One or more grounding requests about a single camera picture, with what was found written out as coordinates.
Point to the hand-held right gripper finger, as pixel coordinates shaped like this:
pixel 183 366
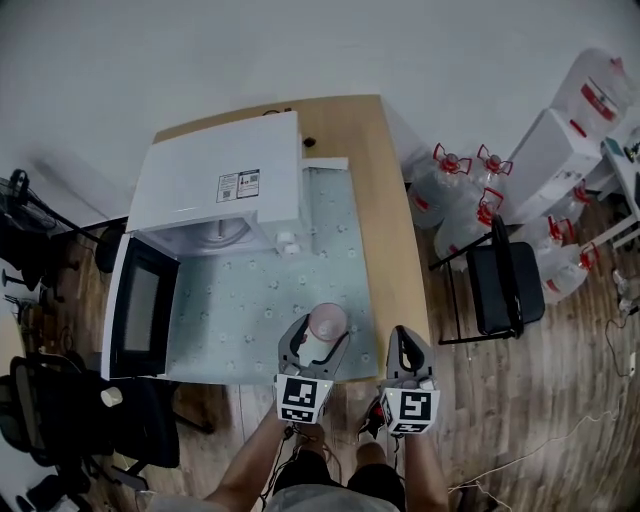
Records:
pixel 396 350
pixel 421 357

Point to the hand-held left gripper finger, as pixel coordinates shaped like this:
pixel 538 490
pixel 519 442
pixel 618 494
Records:
pixel 335 355
pixel 287 345

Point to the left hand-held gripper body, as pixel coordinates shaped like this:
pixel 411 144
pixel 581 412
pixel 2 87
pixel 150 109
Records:
pixel 300 400

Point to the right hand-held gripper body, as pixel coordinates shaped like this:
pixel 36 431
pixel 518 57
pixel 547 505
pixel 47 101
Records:
pixel 410 410

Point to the pink cup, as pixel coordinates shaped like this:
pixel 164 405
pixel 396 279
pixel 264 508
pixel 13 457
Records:
pixel 327 320

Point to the white microwave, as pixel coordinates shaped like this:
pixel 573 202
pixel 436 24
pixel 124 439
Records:
pixel 210 170

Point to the person's right forearm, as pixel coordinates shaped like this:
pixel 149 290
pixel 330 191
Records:
pixel 425 470

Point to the person's left forearm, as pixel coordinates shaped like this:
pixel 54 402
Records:
pixel 255 465

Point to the microwave glass turntable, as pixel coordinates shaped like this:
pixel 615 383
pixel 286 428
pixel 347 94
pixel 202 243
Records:
pixel 220 235

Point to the small white paper cup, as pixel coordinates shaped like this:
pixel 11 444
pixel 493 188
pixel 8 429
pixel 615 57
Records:
pixel 111 397

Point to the light blue flowered mat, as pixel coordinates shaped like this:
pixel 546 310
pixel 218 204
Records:
pixel 260 295

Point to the person's right leg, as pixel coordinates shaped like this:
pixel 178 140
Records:
pixel 371 452

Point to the person's black shorts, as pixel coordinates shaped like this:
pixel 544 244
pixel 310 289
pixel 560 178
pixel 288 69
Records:
pixel 375 480

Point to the person's grey shirt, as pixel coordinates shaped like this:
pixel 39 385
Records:
pixel 330 500

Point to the black folding chair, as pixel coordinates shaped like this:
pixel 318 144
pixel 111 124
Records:
pixel 505 285

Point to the group of clear water jugs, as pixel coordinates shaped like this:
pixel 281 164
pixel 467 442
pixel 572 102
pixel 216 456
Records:
pixel 450 200

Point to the black office chair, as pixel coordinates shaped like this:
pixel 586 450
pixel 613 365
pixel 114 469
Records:
pixel 100 430

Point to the small black object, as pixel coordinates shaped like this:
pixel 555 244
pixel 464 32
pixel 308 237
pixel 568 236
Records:
pixel 310 141

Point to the white cardboard box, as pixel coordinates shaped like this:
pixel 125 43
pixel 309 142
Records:
pixel 550 155

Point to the white side table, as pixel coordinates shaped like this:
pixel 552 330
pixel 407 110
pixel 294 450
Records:
pixel 622 170

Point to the large wrapped jug red label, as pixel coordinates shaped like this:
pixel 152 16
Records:
pixel 597 85

